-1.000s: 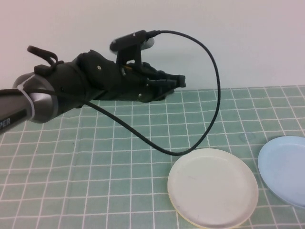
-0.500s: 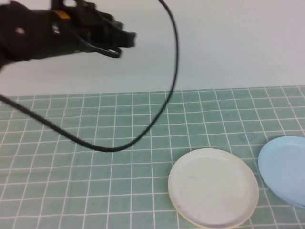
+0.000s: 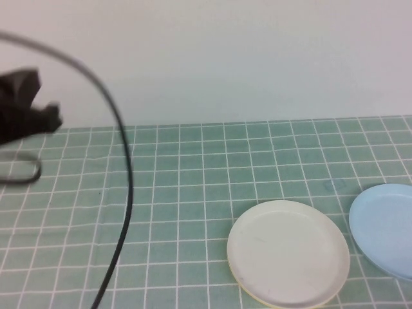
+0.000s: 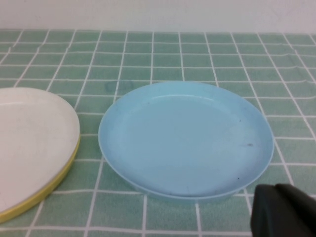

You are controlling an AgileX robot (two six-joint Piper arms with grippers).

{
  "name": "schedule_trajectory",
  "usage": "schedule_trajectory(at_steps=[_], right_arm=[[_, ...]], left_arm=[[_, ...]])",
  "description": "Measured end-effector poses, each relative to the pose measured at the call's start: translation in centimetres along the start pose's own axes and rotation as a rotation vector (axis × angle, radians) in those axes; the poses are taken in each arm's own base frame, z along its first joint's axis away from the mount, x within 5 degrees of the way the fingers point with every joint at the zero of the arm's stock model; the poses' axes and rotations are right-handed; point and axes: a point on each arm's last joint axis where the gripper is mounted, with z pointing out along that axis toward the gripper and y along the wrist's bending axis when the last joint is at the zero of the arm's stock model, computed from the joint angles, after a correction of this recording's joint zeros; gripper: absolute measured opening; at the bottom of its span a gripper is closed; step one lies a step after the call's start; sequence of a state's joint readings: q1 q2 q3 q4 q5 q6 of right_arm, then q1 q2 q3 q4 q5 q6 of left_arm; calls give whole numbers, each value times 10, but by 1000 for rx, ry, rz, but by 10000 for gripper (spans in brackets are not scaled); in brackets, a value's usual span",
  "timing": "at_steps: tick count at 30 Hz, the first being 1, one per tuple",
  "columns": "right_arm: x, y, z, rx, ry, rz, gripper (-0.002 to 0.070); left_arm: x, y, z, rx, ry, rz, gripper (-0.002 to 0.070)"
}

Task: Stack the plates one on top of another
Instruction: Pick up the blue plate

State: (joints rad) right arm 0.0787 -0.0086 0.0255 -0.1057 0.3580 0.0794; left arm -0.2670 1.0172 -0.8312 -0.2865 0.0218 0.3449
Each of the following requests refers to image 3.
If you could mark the white round plate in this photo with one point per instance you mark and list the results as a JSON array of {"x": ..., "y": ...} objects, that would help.
[{"x": 286, "y": 254}]

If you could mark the light blue round plate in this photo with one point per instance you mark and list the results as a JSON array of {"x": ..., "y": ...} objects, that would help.
[{"x": 386, "y": 231}]

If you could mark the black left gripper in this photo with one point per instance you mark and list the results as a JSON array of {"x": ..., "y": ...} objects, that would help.
[{"x": 16, "y": 109}]

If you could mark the green checkered tablecloth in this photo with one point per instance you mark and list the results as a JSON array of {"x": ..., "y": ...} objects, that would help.
[{"x": 225, "y": 167}]

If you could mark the yellow round plate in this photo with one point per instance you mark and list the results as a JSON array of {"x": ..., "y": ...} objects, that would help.
[{"x": 235, "y": 278}]

